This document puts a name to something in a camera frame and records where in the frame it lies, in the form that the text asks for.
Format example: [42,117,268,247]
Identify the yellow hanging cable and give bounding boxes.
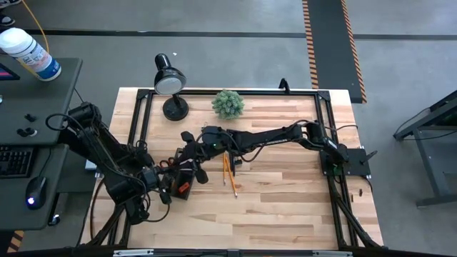
[20,0,51,78]

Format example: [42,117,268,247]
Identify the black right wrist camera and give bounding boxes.
[201,124,225,143]

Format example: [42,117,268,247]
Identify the dark tablet screen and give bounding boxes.
[0,63,21,81]

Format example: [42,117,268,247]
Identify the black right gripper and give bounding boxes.
[179,130,233,186]

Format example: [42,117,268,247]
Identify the black aluminium table frame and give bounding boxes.
[80,87,386,257]

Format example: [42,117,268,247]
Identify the black floor mat orange stripes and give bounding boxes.
[301,0,368,104]

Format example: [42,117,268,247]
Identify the white wipes canister blue label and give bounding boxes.
[0,27,62,82]

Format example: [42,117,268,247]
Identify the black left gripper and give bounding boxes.
[141,164,179,206]

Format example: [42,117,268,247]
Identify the orange wooden pencil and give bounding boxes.
[225,155,239,199]
[222,152,229,186]

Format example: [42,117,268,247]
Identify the artificial green potted plant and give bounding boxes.
[211,89,246,121]

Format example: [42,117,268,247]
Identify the black side desk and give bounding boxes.
[0,56,84,231]

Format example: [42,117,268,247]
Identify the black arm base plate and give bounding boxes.
[319,147,373,178]

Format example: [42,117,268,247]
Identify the black mesh desk organizer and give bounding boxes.
[170,146,198,201]

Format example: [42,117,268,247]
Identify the black computer mouse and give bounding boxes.
[24,175,48,211]

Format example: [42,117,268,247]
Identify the black desk lamp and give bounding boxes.
[153,53,190,122]

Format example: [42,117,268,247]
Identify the black keyboard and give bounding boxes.
[0,145,36,179]

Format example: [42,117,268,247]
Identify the black metal stand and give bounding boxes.
[392,89,457,208]

